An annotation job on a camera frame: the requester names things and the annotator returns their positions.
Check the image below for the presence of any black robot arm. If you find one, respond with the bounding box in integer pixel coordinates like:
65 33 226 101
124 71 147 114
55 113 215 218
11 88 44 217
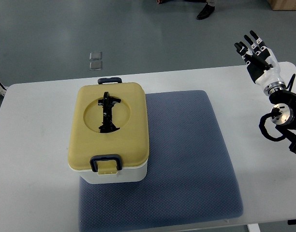
269 90 296 154

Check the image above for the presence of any white storage box base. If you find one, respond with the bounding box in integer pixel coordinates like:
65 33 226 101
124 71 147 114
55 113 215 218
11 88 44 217
71 160 148 184

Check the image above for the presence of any metal floor plate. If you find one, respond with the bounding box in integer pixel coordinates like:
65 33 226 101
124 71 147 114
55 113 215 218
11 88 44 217
89 52 102 60
89 61 103 71

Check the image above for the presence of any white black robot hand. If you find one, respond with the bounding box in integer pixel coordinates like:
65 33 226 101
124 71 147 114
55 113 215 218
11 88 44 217
235 30 286 96

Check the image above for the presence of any lower metal floor plate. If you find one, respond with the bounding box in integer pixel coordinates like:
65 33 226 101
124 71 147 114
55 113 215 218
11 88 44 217
89 61 103 71

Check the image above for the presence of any black shoe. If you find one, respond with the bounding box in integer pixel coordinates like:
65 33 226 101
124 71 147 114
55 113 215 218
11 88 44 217
196 4 215 20

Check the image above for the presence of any cardboard box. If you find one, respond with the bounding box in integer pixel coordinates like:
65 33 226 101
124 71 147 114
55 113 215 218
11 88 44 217
267 0 296 11

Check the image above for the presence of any upper metal floor plate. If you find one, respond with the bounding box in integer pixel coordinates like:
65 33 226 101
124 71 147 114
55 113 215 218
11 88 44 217
89 52 102 60

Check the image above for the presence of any black object bottom right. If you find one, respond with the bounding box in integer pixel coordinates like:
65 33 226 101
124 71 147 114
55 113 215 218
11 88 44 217
287 219 296 225

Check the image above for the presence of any yellow storage box lid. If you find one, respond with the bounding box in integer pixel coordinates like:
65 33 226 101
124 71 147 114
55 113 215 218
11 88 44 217
68 82 149 173

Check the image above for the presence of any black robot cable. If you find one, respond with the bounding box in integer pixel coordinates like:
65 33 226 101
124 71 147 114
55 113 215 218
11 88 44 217
259 73 296 141

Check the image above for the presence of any blue-grey textured mat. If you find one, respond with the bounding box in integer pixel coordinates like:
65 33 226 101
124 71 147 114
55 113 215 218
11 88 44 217
79 90 243 232

